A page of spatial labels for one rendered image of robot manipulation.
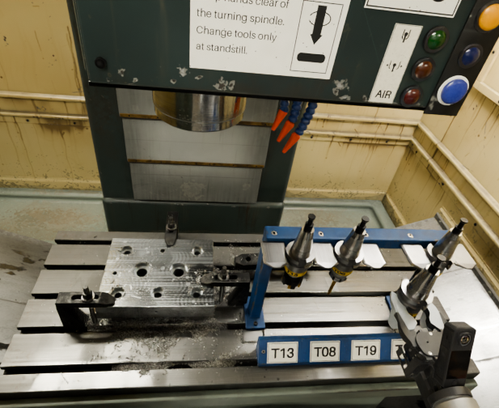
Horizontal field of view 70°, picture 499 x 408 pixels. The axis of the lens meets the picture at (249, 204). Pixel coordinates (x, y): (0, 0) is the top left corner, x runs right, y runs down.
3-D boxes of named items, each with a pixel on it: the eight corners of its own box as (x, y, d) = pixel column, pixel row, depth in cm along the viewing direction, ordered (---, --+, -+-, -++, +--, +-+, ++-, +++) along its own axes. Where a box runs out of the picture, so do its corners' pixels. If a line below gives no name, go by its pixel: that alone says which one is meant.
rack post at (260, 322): (264, 329, 98) (285, 257, 78) (245, 329, 97) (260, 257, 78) (260, 298, 105) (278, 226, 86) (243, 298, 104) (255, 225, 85)
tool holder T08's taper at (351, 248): (357, 244, 80) (367, 223, 76) (361, 260, 77) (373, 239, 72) (337, 242, 80) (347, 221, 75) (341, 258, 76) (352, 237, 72)
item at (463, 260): (478, 269, 81) (480, 267, 81) (457, 269, 80) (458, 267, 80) (462, 246, 86) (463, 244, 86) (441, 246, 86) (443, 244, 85)
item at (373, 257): (387, 269, 78) (389, 267, 77) (365, 269, 77) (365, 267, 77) (376, 245, 83) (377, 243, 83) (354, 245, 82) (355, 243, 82)
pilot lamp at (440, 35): (441, 52, 39) (452, 30, 38) (423, 50, 39) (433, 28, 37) (439, 50, 39) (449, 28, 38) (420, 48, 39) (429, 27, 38)
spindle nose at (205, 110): (243, 96, 70) (251, 31, 63) (245, 138, 58) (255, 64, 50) (161, 87, 69) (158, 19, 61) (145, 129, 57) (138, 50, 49)
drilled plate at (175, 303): (213, 316, 94) (214, 305, 91) (97, 318, 90) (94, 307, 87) (212, 250, 111) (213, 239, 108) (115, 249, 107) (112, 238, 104)
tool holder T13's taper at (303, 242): (309, 244, 78) (316, 222, 74) (312, 259, 75) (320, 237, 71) (289, 243, 78) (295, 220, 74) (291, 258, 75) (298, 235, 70)
